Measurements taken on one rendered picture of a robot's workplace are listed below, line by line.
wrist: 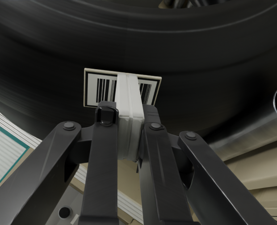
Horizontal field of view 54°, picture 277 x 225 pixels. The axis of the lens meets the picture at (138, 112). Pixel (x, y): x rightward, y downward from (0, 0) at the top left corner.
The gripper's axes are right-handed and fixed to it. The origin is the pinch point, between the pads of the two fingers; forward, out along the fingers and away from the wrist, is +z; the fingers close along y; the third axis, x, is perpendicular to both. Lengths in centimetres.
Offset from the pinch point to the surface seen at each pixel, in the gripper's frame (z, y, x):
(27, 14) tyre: 7.0, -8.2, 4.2
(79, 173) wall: 270, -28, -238
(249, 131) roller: 8.0, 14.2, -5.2
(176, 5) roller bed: 73, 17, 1
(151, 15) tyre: 7.6, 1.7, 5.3
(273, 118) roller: 5.1, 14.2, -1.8
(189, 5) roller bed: 71, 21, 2
